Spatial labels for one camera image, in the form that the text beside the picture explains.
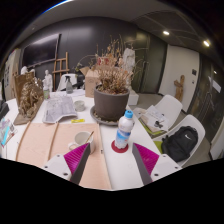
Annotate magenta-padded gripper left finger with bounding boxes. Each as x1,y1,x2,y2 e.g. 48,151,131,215
42,142,92,185

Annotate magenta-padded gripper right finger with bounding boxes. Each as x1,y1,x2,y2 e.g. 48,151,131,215
132,142,184,185

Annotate white blue-capped drink bottle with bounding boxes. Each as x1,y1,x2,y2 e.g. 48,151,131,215
114,109,136,150

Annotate white ceramic mug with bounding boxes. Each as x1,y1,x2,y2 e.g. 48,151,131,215
67,130,96,155

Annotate wooden stirrer stick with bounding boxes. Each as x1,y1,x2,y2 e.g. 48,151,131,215
85,130,95,144

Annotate green folder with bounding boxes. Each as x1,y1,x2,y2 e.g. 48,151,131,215
138,118,166,139

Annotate light wooden drawing board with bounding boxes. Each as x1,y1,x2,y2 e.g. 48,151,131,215
46,122,113,191
14,121,59,168

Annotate flat round red coaster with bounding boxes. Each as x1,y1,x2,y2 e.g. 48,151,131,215
110,139,130,154

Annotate black backpack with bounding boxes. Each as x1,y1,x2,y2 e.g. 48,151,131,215
161,125,199,163

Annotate stack of white papers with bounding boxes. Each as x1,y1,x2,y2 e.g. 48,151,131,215
139,104,169,132

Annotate grey plant saucer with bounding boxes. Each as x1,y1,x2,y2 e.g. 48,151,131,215
89,105,129,127

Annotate grey printed newspaper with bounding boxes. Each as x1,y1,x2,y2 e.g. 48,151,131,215
42,95,78,125

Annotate small white cup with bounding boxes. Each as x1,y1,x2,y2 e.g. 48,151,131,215
73,100,86,112

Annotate white plastic chair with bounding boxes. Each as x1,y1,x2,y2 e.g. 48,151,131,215
133,94,184,134
153,114,207,168

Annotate grey pot with dried plant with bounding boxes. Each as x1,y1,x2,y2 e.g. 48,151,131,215
76,34,148,122

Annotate colourful printed book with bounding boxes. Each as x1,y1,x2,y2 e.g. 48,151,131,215
0,118,18,148

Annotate grey spray bottle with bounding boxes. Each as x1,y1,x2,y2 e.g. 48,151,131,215
65,75,74,95

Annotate brown relief sculpture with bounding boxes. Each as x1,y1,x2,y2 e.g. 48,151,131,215
13,71,45,126

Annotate wooden figure sculpture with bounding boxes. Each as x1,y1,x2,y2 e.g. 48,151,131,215
173,74,185,103

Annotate brown cardboard box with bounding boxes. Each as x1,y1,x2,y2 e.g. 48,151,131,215
79,65,101,99

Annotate white chair backrest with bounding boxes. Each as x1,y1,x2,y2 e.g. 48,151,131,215
56,73,78,92

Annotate small white plaster figure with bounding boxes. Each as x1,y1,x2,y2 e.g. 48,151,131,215
42,73,54,93

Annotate black flat box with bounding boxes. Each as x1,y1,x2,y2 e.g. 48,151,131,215
0,99,10,121

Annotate wooden easel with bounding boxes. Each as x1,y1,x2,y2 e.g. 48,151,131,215
52,51,71,92

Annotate dark green double door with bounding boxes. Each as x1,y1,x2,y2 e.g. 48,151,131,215
133,33,168,94

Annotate tall white plaster statue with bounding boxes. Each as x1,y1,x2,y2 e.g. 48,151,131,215
122,47,137,91

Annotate red box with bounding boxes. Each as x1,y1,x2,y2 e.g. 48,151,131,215
96,56,111,66

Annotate white pinboard with papers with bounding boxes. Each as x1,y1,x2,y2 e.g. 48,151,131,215
3,49,22,101

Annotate white pedestal block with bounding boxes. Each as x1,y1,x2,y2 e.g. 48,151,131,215
127,89,140,106

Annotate dark wall screen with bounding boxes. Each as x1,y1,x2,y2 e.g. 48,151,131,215
21,33,62,68

